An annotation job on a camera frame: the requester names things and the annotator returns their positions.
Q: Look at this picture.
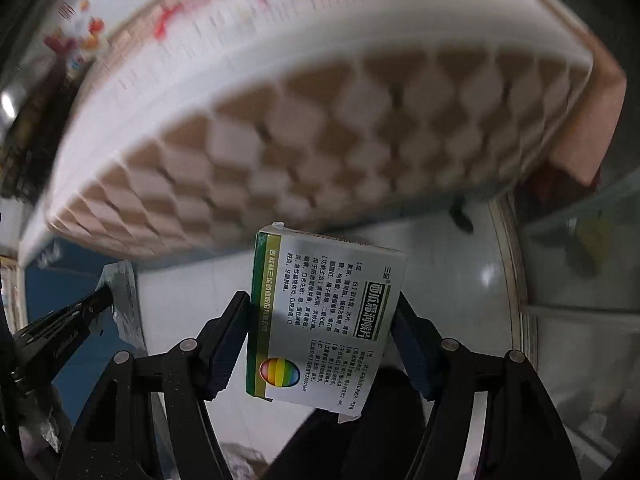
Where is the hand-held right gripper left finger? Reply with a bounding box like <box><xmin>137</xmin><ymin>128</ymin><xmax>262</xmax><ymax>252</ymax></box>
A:
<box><xmin>56</xmin><ymin>290</ymin><xmax>251</xmax><ymax>480</ymax></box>

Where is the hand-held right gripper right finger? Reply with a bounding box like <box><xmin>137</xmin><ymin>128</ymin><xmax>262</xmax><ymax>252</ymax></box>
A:
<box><xmin>391</xmin><ymin>294</ymin><xmax>583</xmax><ymax>480</ymax></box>

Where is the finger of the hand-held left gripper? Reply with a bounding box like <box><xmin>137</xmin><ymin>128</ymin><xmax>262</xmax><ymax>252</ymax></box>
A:
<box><xmin>9</xmin><ymin>285</ymin><xmax>114</xmax><ymax>397</ymax></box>

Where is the clear plastic wrapper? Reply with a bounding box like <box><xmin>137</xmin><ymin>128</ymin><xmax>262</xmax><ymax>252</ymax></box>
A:
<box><xmin>98</xmin><ymin>261</ymin><xmax>147</xmax><ymax>351</ymax></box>

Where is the white green medicine box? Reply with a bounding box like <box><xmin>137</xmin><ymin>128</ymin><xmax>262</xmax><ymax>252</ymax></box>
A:
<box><xmin>244</xmin><ymin>223</ymin><xmax>407</xmax><ymax>423</ymax></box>

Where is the glass display cabinet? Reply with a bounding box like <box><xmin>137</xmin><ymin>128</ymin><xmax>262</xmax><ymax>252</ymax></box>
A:
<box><xmin>515</xmin><ymin>167</ymin><xmax>640</xmax><ymax>480</ymax></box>

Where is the brown cardboard box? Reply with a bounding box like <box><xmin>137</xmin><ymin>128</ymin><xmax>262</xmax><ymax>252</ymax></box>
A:
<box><xmin>542</xmin><ymin>0</ymin><xmax>628</xmax><ymax>187</ymax></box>

